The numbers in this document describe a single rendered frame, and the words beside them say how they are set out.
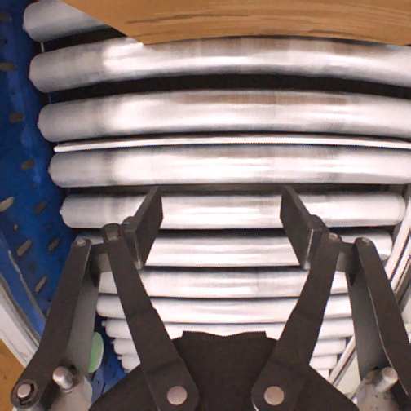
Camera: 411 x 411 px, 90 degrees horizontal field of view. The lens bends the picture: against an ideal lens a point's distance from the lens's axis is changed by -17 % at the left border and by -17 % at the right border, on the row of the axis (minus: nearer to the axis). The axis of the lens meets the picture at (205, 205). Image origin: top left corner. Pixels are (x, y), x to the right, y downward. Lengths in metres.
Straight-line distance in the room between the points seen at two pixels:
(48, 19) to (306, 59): 0.29
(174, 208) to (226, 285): 0.15
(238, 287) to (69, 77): 0.36
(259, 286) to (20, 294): 0.32
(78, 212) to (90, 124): 0.12
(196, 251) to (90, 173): 0.17
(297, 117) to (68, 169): 0.28
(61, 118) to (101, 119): 0.05
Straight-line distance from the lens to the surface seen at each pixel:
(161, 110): 0.28
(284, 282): 0.40
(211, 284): 0.38
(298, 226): 0.17
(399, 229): 0.43
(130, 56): 0.29
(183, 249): 0.34
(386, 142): 0.35
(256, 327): 0.49
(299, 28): 0.25
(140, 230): 0.16
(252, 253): 0.34
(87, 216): 0.36
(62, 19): 0.34
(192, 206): 0.31
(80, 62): 0.31
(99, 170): 0.32
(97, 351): 0.48
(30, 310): 0.35
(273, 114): 0.28
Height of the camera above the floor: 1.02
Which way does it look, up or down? 64 degrees down
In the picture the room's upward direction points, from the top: 174 degrees counter-clockwise
